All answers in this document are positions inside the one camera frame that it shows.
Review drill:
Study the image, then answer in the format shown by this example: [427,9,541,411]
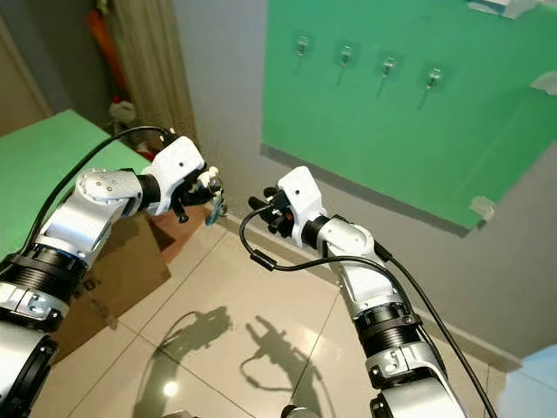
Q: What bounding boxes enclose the keys with white tag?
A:
[197,165,229,229]

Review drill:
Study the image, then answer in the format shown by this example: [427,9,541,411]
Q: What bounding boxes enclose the white jug red cap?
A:
[109,98,138,136]

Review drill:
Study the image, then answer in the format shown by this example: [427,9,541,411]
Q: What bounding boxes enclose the beige wood grain panel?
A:
[111,0,199,162]

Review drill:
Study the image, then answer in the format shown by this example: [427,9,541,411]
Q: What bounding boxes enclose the orange long bundle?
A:
[89,7,131,97]

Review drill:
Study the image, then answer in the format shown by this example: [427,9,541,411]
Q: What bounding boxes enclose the robot right leg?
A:
[280,402,323,418]

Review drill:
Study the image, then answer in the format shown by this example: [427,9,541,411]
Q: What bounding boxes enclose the small white tape piece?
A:
[468,196,497,220]

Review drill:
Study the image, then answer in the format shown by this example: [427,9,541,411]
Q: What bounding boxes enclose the plain room door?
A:
[0,17,53,140]

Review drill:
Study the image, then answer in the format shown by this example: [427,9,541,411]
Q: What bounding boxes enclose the clear tape patch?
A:
[531,71,557,95]

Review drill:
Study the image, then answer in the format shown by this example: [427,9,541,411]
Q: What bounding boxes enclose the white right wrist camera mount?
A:
[277,165,325,249]

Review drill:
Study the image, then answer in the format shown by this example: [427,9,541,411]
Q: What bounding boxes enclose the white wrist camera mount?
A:
[138,135,208,208]
[277,165,325,249]

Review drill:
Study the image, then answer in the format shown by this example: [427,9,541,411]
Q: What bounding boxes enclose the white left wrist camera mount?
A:
[138,135,208,208]

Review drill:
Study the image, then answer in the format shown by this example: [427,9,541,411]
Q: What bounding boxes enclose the green wall board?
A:
[261,0,557,229]

